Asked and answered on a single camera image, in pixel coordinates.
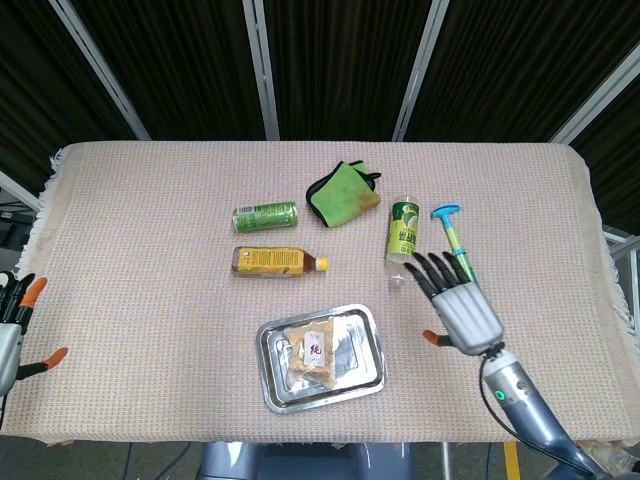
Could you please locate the beige woven tablecloth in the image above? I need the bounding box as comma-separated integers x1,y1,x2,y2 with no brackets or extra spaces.
0,141,632,448

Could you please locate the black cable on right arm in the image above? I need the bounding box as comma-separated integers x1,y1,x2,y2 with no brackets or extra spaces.
478,349,596,476

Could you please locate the yellow label tea bottle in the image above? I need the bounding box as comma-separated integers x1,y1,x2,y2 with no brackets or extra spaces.
230,245,331,280

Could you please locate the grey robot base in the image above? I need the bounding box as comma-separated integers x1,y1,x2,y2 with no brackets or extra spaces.
198,441,417,480

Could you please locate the green microfiber cloth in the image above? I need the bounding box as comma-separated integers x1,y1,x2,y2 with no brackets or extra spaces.
305,160,383,229

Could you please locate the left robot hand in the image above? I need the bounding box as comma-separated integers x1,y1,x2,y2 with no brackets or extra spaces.
0,271,69,397

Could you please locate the green drink can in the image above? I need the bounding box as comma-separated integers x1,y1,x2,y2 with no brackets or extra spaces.
231,200,300,234

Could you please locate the green blue water pump toy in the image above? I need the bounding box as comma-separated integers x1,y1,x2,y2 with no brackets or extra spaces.
431,203,480,286

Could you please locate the green label clear bottle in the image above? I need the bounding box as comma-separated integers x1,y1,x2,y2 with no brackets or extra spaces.
384,196,421,290

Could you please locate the packaged snack bag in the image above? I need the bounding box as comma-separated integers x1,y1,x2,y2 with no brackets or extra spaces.
281,315,350,389

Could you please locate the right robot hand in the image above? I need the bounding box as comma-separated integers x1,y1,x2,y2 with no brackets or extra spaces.
403,250,505,357

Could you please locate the silver metal tray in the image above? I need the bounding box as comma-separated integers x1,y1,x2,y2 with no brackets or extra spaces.
255,303,389,415

